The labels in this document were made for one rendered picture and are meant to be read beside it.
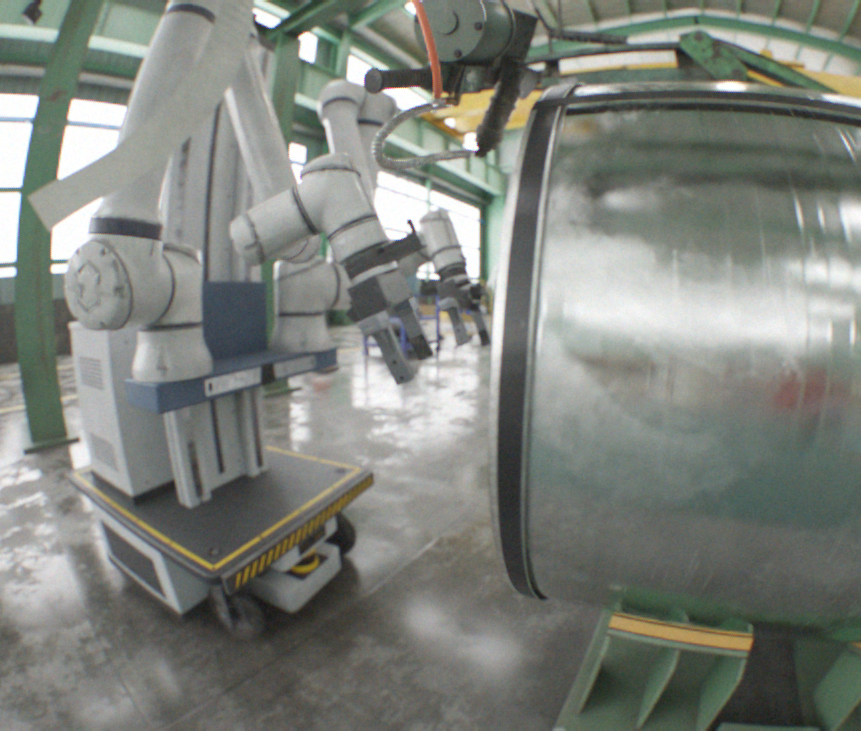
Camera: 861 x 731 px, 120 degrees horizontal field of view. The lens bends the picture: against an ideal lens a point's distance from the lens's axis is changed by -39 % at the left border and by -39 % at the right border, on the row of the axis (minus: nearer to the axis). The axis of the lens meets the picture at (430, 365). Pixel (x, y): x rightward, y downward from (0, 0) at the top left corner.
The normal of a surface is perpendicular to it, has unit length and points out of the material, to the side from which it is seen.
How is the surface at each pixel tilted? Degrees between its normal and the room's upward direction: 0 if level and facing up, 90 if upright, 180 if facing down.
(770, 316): 80
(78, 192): 63
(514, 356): 86
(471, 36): 115
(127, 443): 90
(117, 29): 90
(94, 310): 100
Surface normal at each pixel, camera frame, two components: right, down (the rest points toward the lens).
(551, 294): -0.53, -0.05
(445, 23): -0.63, 0.52
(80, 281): -0.03, 0.22
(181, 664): 0.01, -0.99
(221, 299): 0.93, 0.07
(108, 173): 0.57, -0.24
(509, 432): -0.54, 0.21
